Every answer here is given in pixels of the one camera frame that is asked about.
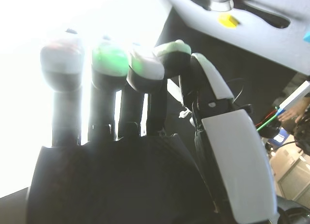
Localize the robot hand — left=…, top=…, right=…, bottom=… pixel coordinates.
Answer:
left=25, top=28, right=279, bottom=224

